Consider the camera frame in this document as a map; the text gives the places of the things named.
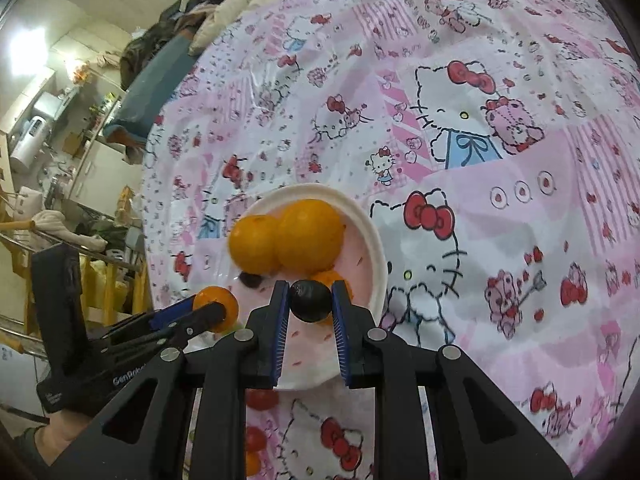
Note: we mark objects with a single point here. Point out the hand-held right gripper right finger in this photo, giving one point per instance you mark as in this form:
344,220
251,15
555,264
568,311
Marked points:
342,335

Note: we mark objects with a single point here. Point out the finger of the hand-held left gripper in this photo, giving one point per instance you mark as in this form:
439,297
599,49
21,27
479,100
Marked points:
195,321
160,316

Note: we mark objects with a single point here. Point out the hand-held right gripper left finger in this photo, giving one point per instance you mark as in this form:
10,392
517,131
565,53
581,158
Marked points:
280,332

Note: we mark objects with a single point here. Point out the small tangerine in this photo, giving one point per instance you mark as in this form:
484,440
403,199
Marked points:
324,276
252,466
216,300

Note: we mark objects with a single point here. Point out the dark plum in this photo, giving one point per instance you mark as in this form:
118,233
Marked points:
251,280
311,301

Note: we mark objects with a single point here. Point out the large orange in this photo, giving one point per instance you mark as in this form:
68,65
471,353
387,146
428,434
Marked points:
310,235
252,246

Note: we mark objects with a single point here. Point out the pink speckled bowl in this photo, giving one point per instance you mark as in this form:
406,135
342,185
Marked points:
362,245

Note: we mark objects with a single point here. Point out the person's left forearm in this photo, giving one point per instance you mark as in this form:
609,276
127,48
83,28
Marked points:
35,452

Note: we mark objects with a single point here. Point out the person's left hand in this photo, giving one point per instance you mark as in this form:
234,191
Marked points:
70,430

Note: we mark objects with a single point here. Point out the red cherry tomato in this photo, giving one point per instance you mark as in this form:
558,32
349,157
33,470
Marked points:
262,400
255,438

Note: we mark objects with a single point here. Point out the beige hanging cloth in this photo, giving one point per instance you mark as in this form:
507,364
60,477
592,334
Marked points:
60,225

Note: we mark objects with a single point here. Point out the white water heater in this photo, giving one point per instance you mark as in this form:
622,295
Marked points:
27,147

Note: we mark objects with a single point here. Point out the range hood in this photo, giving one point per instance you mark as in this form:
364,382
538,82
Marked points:
47,106

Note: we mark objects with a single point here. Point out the orange hanging bag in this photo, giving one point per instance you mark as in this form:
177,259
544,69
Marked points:
76,70

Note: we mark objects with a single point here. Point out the pink cartoon printed blanket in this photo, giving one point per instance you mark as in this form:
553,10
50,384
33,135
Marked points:
500,110

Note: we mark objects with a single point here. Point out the pile of dark clothes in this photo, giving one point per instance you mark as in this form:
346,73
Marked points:
165,35

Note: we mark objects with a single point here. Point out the cream duvet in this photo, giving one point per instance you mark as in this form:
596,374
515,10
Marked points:
240,5

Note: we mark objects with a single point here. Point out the yellow wooden frame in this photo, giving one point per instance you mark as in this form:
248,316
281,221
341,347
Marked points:
95,285

